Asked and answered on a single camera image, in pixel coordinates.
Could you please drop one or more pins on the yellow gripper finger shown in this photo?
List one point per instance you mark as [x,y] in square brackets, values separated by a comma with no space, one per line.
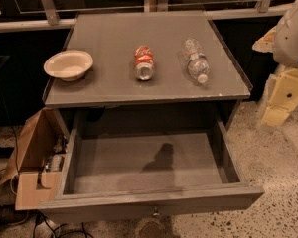
[283,100]
[265,43]

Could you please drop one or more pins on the red coke can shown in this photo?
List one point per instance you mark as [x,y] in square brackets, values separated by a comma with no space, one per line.
[144,63]

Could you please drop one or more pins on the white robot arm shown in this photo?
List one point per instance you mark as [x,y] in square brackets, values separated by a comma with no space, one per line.
[282,42]

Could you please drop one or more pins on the metal drawer knob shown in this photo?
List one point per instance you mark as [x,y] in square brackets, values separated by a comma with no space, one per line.
[156,212]

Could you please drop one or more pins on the open grey top drawer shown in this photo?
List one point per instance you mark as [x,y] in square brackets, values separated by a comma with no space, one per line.
[113,171]

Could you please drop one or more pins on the clear plastic water bottle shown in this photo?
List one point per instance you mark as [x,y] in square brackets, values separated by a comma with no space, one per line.
[196,62]

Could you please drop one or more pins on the grey wooden cabinet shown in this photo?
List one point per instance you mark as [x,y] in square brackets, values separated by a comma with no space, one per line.
[110,85]

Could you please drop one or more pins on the white paper bowl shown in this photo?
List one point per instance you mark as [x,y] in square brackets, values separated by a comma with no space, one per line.
[70,65]

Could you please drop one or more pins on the metal window railing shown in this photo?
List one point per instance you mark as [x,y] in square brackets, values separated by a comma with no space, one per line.
[35,15]

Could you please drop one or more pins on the open cardboard box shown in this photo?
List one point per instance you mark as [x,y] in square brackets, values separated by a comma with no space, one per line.
[35,143]

